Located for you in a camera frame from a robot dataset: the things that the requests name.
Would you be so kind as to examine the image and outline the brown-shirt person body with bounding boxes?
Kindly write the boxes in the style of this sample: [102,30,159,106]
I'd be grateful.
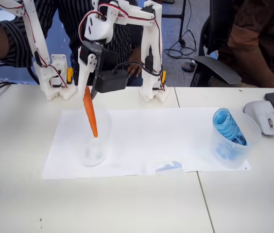
[218,0,274,88]

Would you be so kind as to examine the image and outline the black floor cable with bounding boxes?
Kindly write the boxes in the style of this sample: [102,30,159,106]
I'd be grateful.
[163,0,199,59]

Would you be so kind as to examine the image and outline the white computer mouse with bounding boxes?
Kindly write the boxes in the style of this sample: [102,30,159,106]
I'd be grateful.
[243,100,274,136]

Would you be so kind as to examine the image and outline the striped-shirt person body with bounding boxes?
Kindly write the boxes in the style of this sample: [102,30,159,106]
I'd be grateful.
[0,0,145,87]

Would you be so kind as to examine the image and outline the plain white paper sheet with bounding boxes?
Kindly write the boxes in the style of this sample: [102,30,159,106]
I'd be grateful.
[42,109,157,180]

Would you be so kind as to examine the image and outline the white leader robot arm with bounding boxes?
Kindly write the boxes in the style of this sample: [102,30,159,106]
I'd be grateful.
[0,0,77,101]

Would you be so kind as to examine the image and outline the black office chair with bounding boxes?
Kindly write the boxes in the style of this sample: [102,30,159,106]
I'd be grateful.
[189,17,242,87]

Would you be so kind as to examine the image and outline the white paper sheet blue stain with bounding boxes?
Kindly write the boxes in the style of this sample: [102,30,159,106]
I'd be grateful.
[149,106,252,174]

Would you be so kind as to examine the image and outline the black wheeled metal stand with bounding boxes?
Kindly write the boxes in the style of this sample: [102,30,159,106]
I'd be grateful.
[162,0,188,48]

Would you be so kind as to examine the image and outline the tall clear plastic cup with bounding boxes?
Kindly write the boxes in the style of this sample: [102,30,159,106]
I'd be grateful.
[64,108,112,168]

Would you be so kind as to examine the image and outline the black camera cable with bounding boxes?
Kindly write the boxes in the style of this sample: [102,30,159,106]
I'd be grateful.
[114,61,148,74]

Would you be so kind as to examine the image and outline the blue plastic bottle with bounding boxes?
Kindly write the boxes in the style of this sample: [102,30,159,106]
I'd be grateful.
[212,108,249,161]

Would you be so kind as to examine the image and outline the orange carrot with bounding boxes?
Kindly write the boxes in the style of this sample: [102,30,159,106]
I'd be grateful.
[83,85,99,139]

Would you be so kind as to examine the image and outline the striped-shirt person left hand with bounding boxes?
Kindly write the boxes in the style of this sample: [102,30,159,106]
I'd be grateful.
[127,48,144,78]

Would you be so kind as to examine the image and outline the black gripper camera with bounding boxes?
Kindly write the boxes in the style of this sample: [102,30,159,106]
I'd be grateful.
[94,50,129,93]

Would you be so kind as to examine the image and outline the wide clear plastic cup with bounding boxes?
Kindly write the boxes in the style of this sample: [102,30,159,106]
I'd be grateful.
[209,110,262,169]

